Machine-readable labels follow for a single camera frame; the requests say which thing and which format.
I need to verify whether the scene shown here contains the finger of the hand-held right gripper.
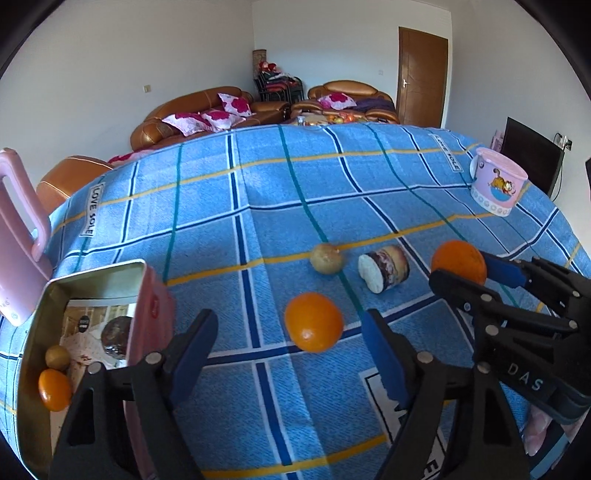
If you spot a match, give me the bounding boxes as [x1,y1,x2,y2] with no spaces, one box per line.
[480,251,591,330]
[429,269,578,370]

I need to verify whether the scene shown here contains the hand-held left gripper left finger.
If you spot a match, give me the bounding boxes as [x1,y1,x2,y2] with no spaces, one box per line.
[48,308,220,480]

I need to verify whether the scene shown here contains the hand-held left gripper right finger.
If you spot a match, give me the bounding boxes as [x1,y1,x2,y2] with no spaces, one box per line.
[361,308,529,480]

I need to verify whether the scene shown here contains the orange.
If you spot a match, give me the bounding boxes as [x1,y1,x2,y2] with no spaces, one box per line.
[38,368,74,412]
[284,292,345,354]
[430,240,488,287]

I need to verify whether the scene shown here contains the pink metal tin box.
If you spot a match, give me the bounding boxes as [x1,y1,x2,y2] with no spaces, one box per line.
[13,258,176,480]

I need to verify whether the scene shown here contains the tan round fruit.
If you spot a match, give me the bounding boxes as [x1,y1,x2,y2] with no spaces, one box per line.
[309,243,346,276]

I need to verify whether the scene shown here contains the olive brown round fruit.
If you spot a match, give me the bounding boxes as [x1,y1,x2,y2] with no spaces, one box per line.
[45,344,71,371]

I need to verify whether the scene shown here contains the pink cartoon print cup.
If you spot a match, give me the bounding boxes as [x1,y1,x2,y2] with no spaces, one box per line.
[470,147,528,217]

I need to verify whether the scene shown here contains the printed paper liner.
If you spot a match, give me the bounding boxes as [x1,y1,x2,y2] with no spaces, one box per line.
[60,300,139,370]

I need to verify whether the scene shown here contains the black flat screen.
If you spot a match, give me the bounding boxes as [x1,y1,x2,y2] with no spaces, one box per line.
[501,117,565,197]

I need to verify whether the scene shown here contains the blue plaid blanket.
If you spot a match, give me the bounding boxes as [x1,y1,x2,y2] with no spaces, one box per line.
[0,122,585,480]

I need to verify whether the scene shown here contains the pink electric kettle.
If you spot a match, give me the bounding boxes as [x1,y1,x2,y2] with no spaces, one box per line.
[0,148,54,328]

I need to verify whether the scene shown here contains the dark purple cloth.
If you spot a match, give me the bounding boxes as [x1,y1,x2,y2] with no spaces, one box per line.
[355,97,393,112]

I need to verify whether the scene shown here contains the pink floral cloth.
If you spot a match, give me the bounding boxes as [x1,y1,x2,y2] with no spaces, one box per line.
[108,148,153,164]

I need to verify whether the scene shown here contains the cluttered low table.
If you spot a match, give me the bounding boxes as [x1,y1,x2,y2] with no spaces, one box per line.
[295,111,370,126]

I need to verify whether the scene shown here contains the brown wooden door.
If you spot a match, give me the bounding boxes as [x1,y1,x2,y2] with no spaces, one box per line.
[398,27,450,129]

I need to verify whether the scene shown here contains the brown leather armchair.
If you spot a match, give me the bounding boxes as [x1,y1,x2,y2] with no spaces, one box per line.
[36,156,114,215]

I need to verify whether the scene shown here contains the long brown leather sofa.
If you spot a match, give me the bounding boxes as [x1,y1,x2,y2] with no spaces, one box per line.
[130,86,296,151]

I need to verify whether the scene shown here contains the short brown leather sofa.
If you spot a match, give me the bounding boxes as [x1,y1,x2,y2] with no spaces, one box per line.
[290,80,402,125]

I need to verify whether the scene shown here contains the stacked black chairs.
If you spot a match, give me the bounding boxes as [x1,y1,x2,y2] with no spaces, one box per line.
[254,74,304,103]

